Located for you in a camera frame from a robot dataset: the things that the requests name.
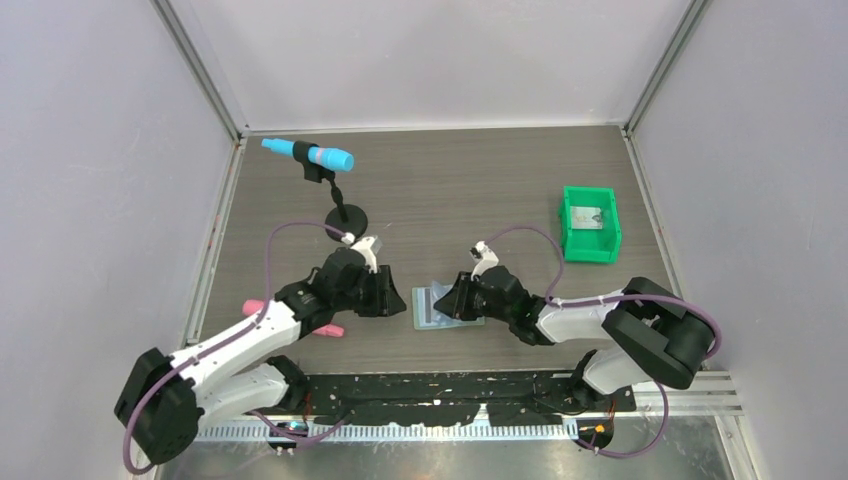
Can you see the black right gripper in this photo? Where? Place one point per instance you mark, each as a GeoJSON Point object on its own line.
{"type": "Point", "coordinates": [456, 302]}

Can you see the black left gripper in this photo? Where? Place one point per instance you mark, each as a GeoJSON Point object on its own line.
{"type": "Point", "coordinates": [386, 301]}

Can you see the mint green card holder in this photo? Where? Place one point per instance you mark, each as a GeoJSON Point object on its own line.
{"type": "Point", "coordinates": [426, 317]}

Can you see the silver VIP card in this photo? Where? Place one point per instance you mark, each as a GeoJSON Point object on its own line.
{"type": "Point", "coordinates": [586, 218]}

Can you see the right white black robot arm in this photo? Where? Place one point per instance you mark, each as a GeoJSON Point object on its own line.
{"type": "Point", "coordinates": [653, 335]}

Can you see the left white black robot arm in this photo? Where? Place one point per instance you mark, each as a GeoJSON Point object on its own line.
{"type": "Point", "coordinates": [168, 399]}

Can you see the black microphone stand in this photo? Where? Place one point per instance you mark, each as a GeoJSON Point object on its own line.
{"type": "Point", "coordinates": [343, 217]}

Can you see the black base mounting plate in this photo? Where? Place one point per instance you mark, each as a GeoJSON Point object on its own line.
{"type": "Point", "coordinates": [510, 398]}

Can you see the green plastic bin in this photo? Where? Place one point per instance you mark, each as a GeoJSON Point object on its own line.
{"type": "Point", "coordinates": [590, 246]}

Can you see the blue toy microphone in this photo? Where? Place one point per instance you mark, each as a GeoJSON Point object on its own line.
{"type": "Point", "coordinates": [332, 159]}

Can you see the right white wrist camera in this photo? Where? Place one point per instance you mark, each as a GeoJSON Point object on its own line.
{"type": "Point", "coordinates": [484, 259]}

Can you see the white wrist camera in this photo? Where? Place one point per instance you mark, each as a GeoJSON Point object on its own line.
{"type": "Point", "coordinates": [367, 246]}
{"type": "Point", "coordinates": [484, 259]}

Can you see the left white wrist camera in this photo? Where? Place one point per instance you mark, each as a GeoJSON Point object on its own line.
{"type": "Point", "coordinates": [367, 246]}

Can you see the aluminium frame rail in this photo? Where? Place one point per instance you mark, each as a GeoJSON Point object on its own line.
{"type": "Point", "coordinates": [711, 395]}

